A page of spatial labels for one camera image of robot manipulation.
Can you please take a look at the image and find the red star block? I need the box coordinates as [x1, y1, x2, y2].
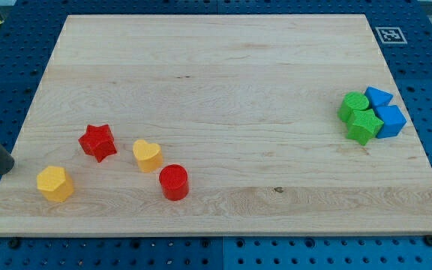
[78, 124, 117, 163]

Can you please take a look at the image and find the blue cube block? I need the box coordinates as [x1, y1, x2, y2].
[374, 105, 407, 139]

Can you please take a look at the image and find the white fiducial marker tag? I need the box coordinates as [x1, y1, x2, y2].
[376, 26, 407, 44]

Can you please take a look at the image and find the green star block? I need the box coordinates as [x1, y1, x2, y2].
[346, 109, 384, 146]

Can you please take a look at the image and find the yellow hexagon block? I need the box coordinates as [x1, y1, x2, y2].
[37, 166, 74, 203]

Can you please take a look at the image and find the yellow heart block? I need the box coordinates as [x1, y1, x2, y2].
[133, 139, 164, 173]

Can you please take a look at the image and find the blue triangle block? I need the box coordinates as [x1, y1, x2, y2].
[364, 86, 394, 107]

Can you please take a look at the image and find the green cylinder block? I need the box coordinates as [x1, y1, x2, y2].
[337, 91, 370, 122]

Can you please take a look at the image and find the wooden board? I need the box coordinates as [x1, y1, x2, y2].
[0, 15, 432, 237]

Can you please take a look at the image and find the red cylinder block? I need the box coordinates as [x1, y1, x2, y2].
[159, 164, 189, 201]

